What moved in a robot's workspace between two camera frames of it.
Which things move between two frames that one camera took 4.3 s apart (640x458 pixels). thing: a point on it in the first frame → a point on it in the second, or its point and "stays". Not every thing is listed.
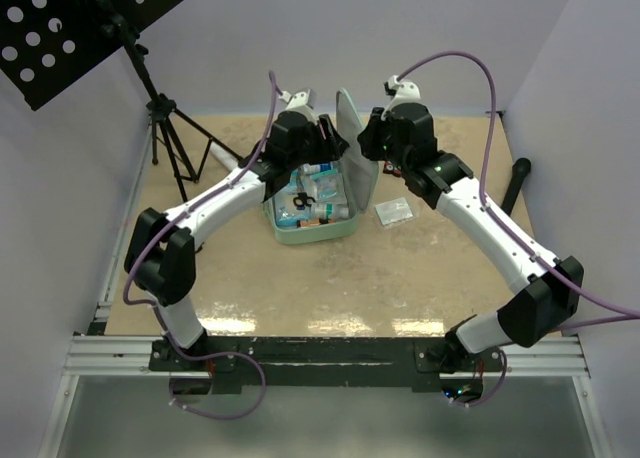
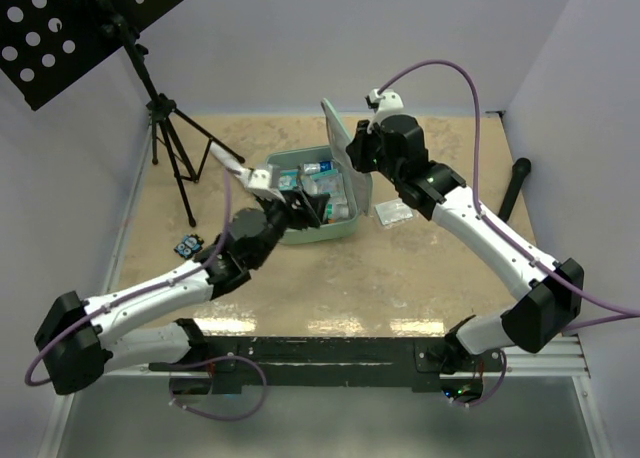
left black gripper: [333, 144] → [313, 207]
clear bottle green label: [330, 210] stays
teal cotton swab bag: [330, 188] stays
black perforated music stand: [55, 30] stays
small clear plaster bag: [394, 210] stays
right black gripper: [367, 139] → [357, 150]
